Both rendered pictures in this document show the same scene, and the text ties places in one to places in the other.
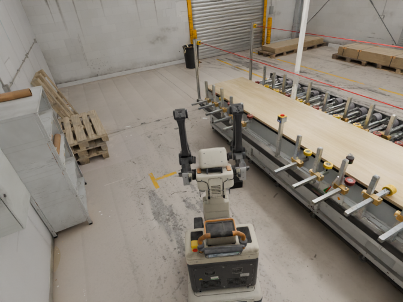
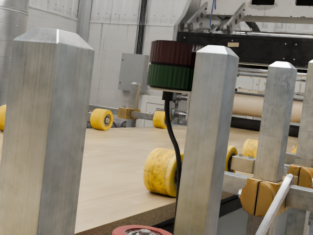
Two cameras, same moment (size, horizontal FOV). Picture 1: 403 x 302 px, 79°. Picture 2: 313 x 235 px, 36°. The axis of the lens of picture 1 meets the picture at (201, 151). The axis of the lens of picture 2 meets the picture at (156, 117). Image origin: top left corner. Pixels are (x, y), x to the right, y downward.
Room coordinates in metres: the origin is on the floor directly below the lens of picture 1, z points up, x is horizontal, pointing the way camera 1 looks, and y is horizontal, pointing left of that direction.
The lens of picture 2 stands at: (1.89, -0.79, 1.09)
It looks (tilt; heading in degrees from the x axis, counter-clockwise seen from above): 3 degrees down; 233
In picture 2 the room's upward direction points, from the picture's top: 7 degrees clockwise
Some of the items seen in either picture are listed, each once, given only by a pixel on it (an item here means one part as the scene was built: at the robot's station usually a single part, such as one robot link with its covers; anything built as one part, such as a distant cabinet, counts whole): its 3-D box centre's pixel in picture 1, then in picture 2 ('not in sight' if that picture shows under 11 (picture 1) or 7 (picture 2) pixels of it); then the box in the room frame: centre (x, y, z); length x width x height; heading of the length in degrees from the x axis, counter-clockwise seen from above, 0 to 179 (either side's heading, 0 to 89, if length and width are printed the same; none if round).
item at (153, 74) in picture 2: not in sight; (174, 78); (1.56, -1.21, 1.10); 0.06 x 0.06 x 0.02
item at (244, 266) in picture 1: (220, 251); not in sight; (1.17, -0.08, 0.59); 0.55 x 0.34 x 0.83; 90
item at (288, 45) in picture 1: (292, 44); not in sight; (9.85, -3.87, 0.23); 2.41 x 0.77 x 0.17; 115
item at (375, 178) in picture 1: (366, 198); (262, 219); (1.31, -1.26, 0.91); 0.04 x 0.04 x 0.48; 23
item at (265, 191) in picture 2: (371, 197); (269, 193); (1.29, -1.27, 0.95); 0.14 x 0.06 x 0.05; 23
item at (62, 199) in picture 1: (48, 162); not in sight; (2.44, 1.84, 0.78); 0.90 x 0.45 x 1.55; 23
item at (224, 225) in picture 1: (220, 232); not in sight; (1.15, -0.08, 0.87); 0.23 x 0.15 x 0.11; 90
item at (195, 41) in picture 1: (199, 71); not in sight; (4.14, -0.09, 1.20); 0.15 x 0.12 x 1.00; 23
